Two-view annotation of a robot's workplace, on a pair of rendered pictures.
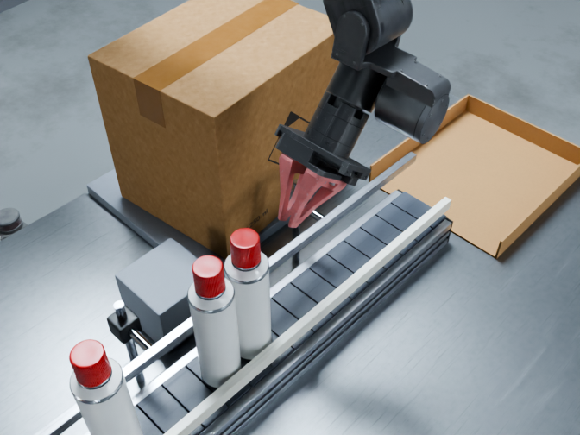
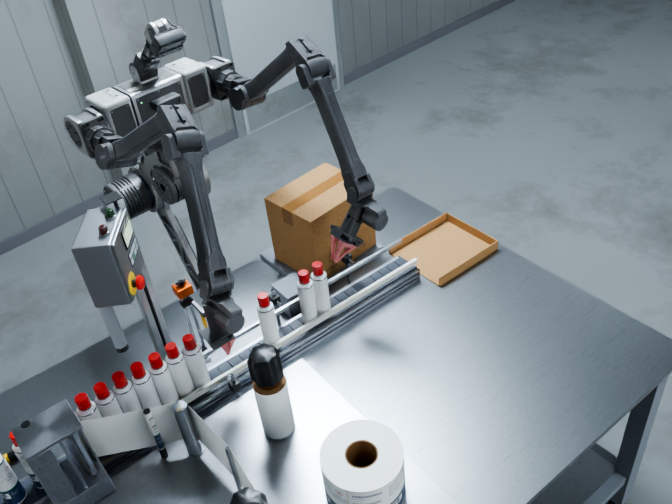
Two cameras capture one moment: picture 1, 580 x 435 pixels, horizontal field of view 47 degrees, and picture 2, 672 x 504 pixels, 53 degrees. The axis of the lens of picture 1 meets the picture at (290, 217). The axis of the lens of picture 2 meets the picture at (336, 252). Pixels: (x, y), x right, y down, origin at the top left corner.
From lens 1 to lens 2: 1.35 m
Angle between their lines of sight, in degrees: 11
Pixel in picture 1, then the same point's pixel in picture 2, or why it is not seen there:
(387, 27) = (362, 192)
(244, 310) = (318, 292)
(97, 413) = (264, 317)
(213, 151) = (310, 235)
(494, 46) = (539, 176)
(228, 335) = (311, 300)
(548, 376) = (446, 330)
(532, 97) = (559, 212)
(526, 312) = (445, 307)
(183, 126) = (299, 225)
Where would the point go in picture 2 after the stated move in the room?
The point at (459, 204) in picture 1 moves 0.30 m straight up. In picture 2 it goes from (429, 263) to (429, 193)
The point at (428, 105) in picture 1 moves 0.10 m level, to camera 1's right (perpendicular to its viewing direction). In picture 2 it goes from (377, 217) to (410, 218)
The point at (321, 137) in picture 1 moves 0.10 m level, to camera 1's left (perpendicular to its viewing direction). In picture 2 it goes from (344, 229) to (312, 228)
